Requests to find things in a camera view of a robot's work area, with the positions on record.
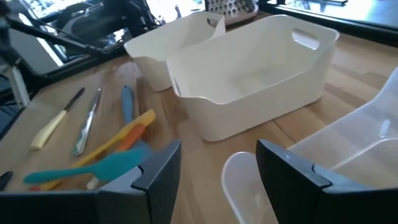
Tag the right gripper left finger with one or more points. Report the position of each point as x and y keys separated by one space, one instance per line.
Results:
x=155 y=193

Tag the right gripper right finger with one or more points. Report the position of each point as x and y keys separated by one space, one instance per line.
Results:
x=295 y=193

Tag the teal silicone spatula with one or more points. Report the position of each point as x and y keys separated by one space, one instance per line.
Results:
x=112 y=166

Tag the yellow silicone spatula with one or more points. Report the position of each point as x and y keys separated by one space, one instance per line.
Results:
x=143 y=118

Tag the blue silicone spoon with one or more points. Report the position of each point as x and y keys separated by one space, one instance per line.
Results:
x=127 y=102

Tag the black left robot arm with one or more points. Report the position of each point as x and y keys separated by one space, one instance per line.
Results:
x=93 y=21

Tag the clear plastic bin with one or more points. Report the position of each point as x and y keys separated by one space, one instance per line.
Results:
x=342 y=140

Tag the pink-trimmed metal box grater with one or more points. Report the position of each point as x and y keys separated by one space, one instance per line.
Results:
x=230 y=7

